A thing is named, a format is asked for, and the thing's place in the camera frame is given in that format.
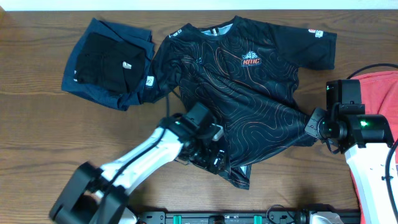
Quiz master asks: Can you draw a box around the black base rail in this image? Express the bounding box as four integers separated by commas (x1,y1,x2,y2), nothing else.
138,204,361,224

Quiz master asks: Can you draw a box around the folded navy blue garment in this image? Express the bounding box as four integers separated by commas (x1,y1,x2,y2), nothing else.
62,18,154,111

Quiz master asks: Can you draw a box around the black patterned sports jersey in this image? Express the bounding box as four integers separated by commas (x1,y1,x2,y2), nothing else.
142,16,337,189

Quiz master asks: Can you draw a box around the folded black garment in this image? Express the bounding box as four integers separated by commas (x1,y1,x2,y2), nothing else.
75,32,146,94

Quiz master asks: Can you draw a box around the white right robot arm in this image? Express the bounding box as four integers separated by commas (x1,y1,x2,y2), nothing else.
305,103,397,223

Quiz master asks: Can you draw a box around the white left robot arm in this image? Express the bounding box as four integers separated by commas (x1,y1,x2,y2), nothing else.
49,114,224,223

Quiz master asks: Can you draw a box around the red t-shirt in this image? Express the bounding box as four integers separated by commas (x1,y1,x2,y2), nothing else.
349,70,398,224

